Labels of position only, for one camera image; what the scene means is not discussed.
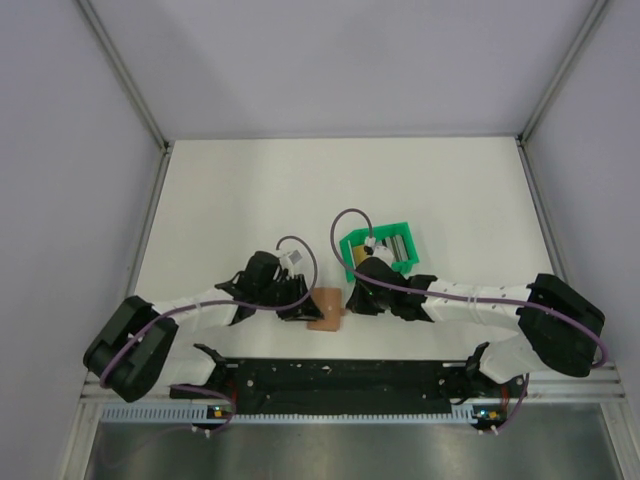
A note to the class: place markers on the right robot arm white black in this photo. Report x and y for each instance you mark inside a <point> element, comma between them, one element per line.
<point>552,327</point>

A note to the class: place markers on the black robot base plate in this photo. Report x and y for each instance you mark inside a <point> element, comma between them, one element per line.
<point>336,387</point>

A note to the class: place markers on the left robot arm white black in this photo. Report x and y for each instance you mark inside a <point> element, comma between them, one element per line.
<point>146,344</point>

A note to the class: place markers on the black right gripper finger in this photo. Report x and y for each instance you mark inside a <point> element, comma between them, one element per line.
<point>374,304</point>
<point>352,303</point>

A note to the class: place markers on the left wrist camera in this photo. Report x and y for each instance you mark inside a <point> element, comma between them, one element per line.
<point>290,259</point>

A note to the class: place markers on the grey slotted cable duct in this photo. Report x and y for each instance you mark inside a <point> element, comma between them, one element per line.
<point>158,413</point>

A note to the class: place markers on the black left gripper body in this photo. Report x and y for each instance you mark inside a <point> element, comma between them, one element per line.
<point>283,292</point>

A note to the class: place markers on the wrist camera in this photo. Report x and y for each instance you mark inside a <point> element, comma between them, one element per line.
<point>376,249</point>
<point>290,259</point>

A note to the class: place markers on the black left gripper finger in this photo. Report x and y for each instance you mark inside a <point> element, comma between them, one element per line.
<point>303,312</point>
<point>304,296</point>

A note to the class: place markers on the stack of light cards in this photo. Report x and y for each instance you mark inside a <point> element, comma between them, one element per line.
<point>397,246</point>

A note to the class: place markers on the aluminium frame rail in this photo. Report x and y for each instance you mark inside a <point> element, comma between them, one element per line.
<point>602,385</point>

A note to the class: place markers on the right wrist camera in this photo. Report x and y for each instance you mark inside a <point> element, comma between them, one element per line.
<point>376,249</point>

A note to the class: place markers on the green plastic card bin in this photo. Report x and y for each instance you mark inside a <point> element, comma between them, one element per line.
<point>357,237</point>

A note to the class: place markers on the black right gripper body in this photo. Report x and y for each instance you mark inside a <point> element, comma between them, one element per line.
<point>385,297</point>

